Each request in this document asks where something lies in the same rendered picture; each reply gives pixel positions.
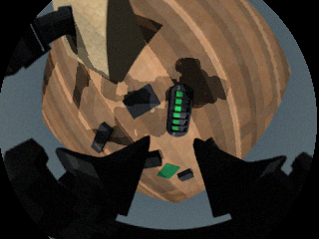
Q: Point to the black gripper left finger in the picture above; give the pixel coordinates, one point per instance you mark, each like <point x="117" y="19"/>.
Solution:
<point x="117" y="174"/>

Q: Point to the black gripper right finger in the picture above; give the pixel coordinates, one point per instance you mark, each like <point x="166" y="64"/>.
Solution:
<point x="228" y="178"/>

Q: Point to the green flat rectangular block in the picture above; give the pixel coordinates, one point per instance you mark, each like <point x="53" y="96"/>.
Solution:
<point x="168" y="171"/>

